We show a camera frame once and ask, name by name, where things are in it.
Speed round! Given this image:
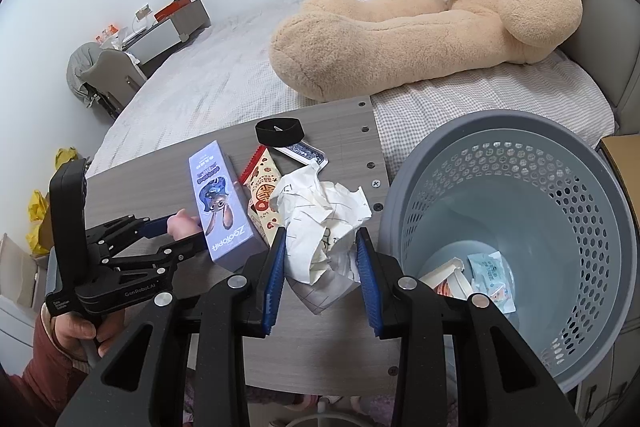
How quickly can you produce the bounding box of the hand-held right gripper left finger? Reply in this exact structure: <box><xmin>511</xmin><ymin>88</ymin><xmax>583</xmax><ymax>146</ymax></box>
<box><xmin>55</xmin><ymin>227</ymin><xmax>288</xmax><ymax>427</ymax></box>

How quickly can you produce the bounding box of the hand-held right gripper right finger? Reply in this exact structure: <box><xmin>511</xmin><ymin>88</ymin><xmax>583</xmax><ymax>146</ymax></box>
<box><xmin>354</xmin><ymin>227</ymin><xmax>583</xmax><ymax>427</ymax></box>

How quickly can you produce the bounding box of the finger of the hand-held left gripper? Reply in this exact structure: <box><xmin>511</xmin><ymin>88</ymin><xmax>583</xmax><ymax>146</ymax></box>
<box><xmin>101</xmin><ymin>234</ymin><xmax>208</xmax><ymax>278</ymax></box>
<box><xmin>85</xmin><ymin>213</ymin><xmax>173</xmax><ymax>258</ymax></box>

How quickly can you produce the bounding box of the small pink item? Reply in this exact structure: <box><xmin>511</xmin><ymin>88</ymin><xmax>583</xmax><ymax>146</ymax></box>
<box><xmin>167</xmin><ymin>209</ymin><xmax>202</xmax><ymax>240</ymax></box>

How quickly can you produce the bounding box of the purple printed carton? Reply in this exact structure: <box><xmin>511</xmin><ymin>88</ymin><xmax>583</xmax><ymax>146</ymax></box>
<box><xmin>189</xmin><ymin>139</ymin><xmax>268</xmax><ymax>275</ymax></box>

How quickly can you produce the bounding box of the small white barcode box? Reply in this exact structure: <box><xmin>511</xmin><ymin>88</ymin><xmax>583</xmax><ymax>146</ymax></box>
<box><xmin>417</xmin><ymin>257</ymin><xmax>473</xmax><ymax>299</ymax></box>

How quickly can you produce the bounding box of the white paper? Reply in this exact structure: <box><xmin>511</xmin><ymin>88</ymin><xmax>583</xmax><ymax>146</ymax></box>
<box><xmin>270</xmin><ymin>158</ymin><xmax>373</xmax><ymax>317</ymax></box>

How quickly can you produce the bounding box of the red and beige snack wrapper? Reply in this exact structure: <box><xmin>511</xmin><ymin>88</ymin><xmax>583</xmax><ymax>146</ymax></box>
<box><xmin>239</xmin><ymin>145</ymin><xmax>288</xmax><ymax>248</ymax></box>

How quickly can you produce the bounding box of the light blue wipe packet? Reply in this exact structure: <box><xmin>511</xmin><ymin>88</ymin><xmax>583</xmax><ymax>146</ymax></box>
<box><xmin>467</xmin><ymin>251</ymin><xmax>518</xmax><ymax>314</ymax></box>

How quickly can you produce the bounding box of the black band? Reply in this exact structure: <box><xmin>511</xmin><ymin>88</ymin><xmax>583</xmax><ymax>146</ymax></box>
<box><xmin>255</xmin><ymin>118</ymin><xmax>305</xmax><ymax>146</ymax></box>

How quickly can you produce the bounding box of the grey perforated plastic basket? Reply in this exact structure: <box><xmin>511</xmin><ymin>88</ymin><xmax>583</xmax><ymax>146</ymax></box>
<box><xmin>377</xmin><ymin>109</ymin><xmax>640</xmax><ymax>395</ymax></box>

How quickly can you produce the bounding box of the person's left forearm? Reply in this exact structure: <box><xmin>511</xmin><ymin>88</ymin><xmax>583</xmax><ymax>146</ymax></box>
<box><xmin>0</xmin><ymin>322</ymin><xmax>93</xmax><ymax>427</ymax></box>

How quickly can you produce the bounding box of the person's left hand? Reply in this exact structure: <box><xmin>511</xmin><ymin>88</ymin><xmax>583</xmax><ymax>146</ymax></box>
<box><xmin>50</xmin><ymin>306</ymin><xmax>126</xmax><ymax>363</ymax></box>

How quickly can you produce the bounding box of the yellow bag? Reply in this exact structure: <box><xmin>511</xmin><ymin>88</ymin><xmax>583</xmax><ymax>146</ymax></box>
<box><xmin>27</xmin><ymin>147</ymin><xmax>81</xmax><ymax>255</ymax></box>

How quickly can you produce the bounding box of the blue patterned packet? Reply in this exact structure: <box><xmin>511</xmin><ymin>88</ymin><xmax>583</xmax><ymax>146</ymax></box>
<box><xmin>272</xmin><ymin>144</ymin><xmax>328</xmax><ymax>168</ymax></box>

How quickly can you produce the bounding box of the grey chair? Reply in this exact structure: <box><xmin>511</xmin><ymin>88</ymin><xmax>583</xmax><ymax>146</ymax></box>
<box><xmin>67</xmin><ymin>42</ymin><xmax>148</xmax><ymax>118</ymax></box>

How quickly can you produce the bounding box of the bed with white sheet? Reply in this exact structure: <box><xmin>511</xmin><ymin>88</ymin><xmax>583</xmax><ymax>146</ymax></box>
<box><xmin>85</xmin><ymin>0</ymin><xmax>616</xmax><ymax>188</ymax></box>

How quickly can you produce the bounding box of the low grey cabinet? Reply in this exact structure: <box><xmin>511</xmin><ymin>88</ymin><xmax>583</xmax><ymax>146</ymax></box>
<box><xmin>125</xmin><ymin>0</ymin><xmax>212</xmax><ymax>62</ymax></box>

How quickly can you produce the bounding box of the red flat box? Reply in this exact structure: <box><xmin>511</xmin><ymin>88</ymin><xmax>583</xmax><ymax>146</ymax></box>
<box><xmin>154</xmin><ymin>0</ymin><xmax>192</xmax><ymax>22</ymax></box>

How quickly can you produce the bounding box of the large beige teddy bear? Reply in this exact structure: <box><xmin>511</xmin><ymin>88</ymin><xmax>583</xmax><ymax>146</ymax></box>
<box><xmin>269</xmin><ymin>0</ymin><xmax>583</xmax><ymax>102</ymax></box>

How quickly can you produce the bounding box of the grey padded headboard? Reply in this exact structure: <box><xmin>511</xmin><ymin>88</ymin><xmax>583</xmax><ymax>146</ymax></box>
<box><xmin>565</xmin><ymin>0</ymin><xmax>640</xmax><ymax>120</ymax></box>

